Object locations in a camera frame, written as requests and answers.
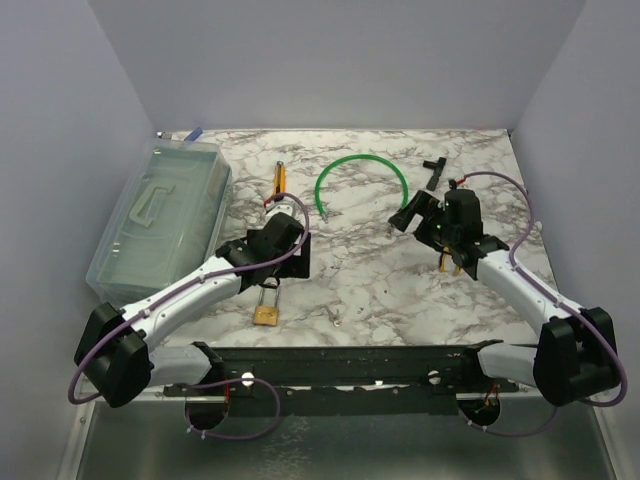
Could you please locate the green cable lock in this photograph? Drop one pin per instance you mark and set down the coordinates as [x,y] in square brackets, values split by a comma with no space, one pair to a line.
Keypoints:
[351,158]

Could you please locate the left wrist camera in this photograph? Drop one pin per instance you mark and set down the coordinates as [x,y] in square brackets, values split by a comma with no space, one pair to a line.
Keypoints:
[281,203]

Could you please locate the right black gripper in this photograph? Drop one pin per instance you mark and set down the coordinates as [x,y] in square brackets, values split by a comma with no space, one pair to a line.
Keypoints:
[422,204]

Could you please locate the clear plastic storage box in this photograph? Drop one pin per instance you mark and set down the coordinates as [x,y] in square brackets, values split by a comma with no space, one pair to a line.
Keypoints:
[166,223]

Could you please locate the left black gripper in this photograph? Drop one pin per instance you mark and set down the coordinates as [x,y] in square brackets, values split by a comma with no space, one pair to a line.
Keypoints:
[297,265]

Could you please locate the brass padlock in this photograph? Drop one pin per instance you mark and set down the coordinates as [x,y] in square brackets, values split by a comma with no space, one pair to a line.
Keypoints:
[266,312]

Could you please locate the yellow handled pliers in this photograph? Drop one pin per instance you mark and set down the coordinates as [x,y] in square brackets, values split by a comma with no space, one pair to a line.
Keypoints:
[444,257]

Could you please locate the spare silver keys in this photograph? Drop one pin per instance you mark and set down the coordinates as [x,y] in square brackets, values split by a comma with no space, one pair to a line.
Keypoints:
[333,317]

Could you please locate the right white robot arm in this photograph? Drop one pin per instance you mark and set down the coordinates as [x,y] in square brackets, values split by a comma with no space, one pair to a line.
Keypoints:
[575,356]

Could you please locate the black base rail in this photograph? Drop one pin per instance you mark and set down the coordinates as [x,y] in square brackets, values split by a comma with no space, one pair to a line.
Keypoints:
[344,381]

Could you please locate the black T-shaped tool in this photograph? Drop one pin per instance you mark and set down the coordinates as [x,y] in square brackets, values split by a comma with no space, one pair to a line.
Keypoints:
[437,167]

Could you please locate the yellow utility knife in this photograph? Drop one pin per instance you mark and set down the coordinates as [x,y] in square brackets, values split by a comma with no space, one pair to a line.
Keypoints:
[279,184]

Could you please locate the blue pen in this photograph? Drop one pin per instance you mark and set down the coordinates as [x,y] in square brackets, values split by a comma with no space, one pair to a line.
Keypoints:
[193,135]

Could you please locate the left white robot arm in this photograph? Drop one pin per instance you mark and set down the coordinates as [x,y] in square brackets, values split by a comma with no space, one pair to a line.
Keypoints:
[120,351]

